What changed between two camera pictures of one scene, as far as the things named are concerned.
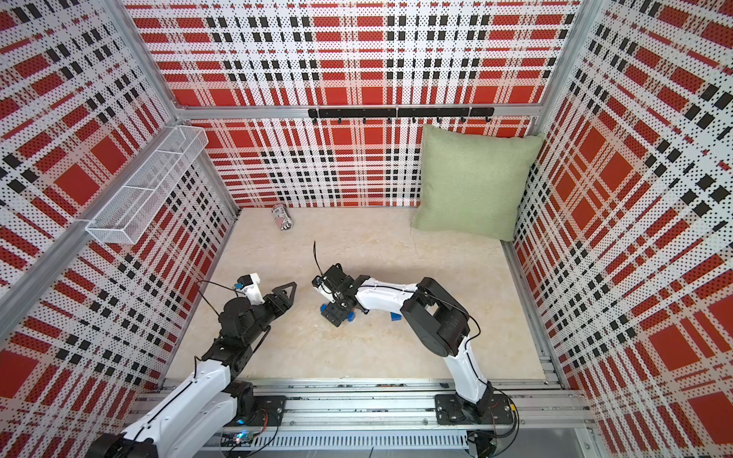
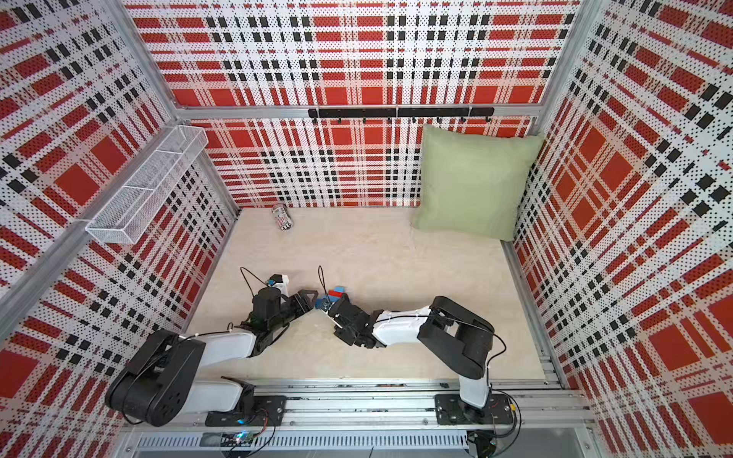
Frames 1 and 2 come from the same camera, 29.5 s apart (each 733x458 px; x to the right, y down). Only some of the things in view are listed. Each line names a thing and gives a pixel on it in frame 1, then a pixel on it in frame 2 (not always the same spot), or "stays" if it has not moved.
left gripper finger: x=280 y=291 -> x=306 y=299
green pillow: x=471 y=183 stays
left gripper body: x=272 y=308 -> x=290 y=310
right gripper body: x=339 y=298 -> x=345 y=335
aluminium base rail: x=399 y=420 stays
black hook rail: x=401 y=112 stays
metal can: x=282 y=218 stays
